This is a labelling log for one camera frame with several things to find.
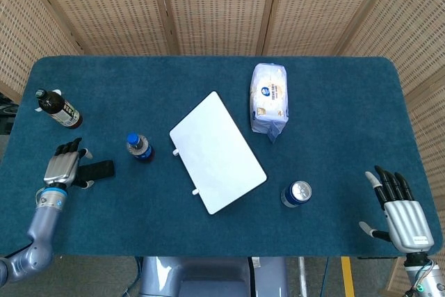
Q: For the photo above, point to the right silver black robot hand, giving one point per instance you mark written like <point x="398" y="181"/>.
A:
<point x="408" y="222"/>

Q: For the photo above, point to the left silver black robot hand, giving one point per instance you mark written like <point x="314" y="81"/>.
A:
<point x="62" y="168"/>

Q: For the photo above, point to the black rectangular block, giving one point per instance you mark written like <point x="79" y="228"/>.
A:
<point x="101" y="169"/>

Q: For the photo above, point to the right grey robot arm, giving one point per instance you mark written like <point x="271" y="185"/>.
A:
<point x="426" y="276"/>

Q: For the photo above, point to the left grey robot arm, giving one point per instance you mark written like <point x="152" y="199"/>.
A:
<point x="41" y="227"/>

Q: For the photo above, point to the blue-capped drink bottle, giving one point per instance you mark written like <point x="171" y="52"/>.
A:
<point x="140" y="149"/>

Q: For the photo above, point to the white rectangular board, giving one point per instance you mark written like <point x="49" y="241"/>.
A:
<point x="217" y="152"/>

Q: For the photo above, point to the dark sauce bottle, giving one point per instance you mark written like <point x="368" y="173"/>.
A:
<point x="60" y="109"/>

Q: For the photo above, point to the blue felt table cover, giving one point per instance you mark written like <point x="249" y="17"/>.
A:
<point x="330" y="144"/>

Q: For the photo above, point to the blue drink can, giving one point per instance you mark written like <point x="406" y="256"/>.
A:
<point x="296" y="194"/>

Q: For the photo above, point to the metal table leg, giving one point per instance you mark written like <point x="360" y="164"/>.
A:
<point x="302" y="276"/>

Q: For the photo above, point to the blue-grey robot torso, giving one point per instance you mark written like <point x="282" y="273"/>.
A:
<point x="208" y="276"/>

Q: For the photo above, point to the white tissue pack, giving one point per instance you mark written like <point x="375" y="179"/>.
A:
<point x="269" y="98"/>

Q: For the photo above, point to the woven wicker folding screen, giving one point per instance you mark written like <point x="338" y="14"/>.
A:
<point x="215" y="5"/>

